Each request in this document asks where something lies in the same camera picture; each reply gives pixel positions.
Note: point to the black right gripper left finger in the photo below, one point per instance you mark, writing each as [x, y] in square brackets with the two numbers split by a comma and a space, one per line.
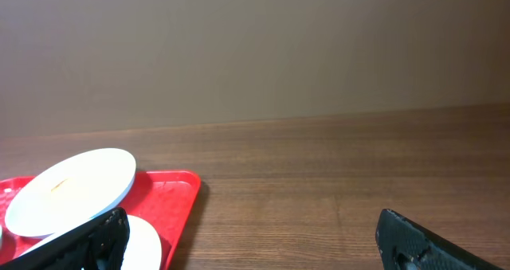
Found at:
[97, 244]

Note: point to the white plate top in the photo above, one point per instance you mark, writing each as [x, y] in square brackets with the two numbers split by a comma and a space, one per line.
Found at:
[71, 192]

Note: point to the white plate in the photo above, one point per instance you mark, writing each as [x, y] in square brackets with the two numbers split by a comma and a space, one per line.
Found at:
[71, 192]
[144, 249]

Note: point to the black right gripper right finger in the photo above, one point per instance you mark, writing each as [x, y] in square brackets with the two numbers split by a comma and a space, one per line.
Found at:
[406, 245]

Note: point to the red plastic tray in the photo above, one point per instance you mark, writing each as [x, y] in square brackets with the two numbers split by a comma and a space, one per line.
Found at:
[163, 198]

